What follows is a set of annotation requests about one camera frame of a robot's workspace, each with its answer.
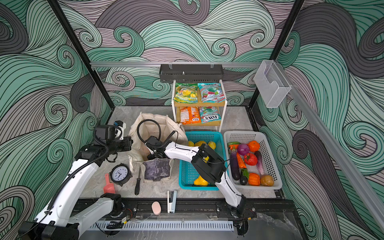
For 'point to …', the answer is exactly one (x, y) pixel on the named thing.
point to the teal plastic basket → (187, 172)
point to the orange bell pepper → (254, 179)
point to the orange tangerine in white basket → (254, 146)
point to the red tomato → (250, 159)
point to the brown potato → (267, 180)
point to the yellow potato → (199, 143)
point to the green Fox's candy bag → (209, 114)
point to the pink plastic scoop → (109, 187)
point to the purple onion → (243, 149)
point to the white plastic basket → (269, 165)
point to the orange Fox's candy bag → (190, 115)
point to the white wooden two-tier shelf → (176, 107)
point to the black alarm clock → (120, 174)
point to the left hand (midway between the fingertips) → (133, 139)
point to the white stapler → (171, 200)
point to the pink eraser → (156, 208)
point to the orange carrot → (241, 164)
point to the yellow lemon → (212, 144)
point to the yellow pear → (200, 181)
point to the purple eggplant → (234, 164)
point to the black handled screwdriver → (137, 183)
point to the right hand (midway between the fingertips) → (153, 159)
